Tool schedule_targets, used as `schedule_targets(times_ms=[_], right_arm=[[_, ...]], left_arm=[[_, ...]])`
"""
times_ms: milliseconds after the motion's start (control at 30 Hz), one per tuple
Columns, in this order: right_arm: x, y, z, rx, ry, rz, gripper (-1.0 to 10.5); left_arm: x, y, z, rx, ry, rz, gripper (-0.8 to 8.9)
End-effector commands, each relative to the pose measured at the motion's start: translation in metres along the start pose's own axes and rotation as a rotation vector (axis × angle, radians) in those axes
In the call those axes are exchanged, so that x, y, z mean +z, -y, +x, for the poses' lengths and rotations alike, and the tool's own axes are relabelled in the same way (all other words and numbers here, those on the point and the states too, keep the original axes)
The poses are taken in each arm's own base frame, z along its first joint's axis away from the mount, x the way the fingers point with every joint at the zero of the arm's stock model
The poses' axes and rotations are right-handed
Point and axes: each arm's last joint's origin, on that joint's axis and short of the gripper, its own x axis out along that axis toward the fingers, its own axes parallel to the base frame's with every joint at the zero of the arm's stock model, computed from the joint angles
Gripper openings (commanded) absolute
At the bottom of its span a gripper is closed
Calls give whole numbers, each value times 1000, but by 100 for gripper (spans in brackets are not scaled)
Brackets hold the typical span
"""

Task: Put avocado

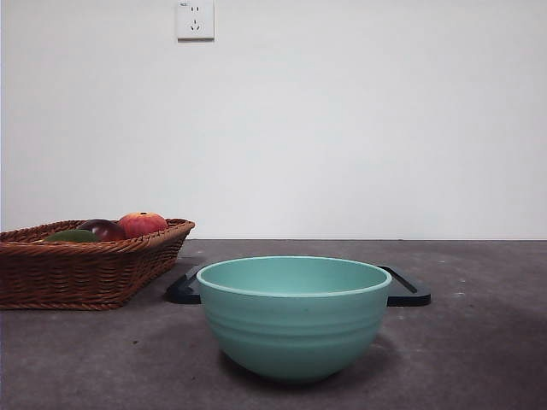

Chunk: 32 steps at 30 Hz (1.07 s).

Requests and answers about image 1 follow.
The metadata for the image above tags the green avocado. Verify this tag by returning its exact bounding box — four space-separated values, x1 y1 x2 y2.
44 229 100 243

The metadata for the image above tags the teal ceramic bowl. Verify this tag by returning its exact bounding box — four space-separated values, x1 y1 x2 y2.
196 255 392 384

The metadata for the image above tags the red yellow apple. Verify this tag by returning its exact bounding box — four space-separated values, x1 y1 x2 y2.
118 211 168 239

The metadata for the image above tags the black flat tray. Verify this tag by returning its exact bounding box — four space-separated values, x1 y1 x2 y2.
166 264 432 308

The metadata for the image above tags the dark red apple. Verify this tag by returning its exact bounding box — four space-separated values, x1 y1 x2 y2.
76 219 127 242

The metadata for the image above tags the brown wicker basket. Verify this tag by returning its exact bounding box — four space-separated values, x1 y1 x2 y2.
0 218 196 311

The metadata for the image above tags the white wall power socket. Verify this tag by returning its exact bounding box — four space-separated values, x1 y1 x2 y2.
177 0 215 42

